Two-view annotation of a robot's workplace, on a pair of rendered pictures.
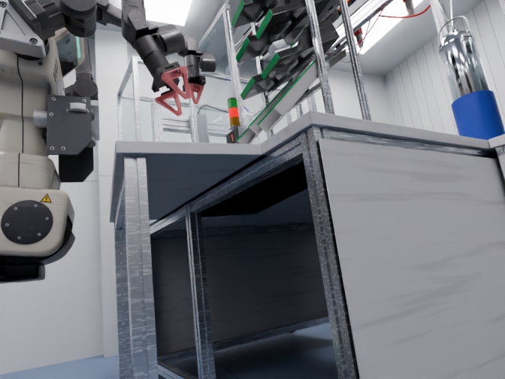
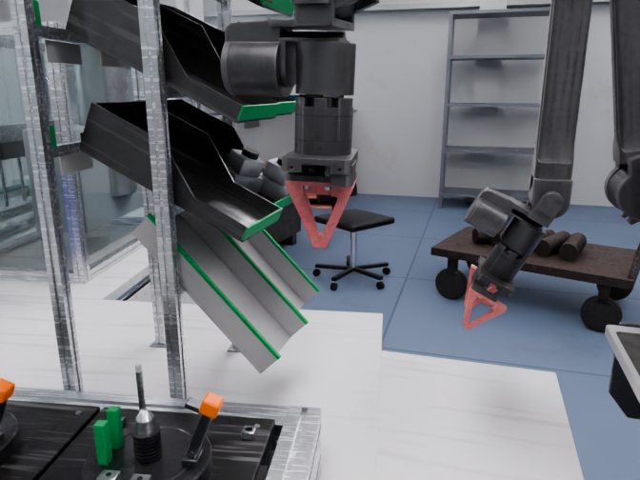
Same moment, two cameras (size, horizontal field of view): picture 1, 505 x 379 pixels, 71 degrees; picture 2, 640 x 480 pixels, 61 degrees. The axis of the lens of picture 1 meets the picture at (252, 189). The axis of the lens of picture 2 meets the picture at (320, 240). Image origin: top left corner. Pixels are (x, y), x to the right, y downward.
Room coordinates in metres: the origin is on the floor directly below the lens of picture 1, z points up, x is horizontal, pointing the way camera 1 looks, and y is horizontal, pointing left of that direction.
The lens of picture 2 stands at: (1.74, 0.53, 1.39)
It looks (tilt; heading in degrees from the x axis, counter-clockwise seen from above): 16 degrees down; 220
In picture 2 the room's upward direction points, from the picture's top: straight up
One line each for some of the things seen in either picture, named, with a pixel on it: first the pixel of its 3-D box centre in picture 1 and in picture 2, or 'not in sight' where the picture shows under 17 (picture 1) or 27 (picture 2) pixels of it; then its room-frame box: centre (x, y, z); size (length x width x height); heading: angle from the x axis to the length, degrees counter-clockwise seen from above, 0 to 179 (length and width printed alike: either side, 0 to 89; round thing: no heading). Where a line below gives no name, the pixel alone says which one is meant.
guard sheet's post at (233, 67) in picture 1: (236, 92); not in sight; (1.70, 0.02, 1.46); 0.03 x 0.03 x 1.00; 32
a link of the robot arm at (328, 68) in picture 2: (192, 64); (319, 70); (1.31, 0.18, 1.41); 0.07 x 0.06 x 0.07; 112
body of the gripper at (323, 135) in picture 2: (192, 77); (323, 133); (1.31, 0.18, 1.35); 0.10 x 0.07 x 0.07; 32
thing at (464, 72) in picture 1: (460, 58); not in sight; (1.38, -0.95, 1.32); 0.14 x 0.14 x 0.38
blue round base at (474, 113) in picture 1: (480, 128); not in sight; (1.38, -0.95, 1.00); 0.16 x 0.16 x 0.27
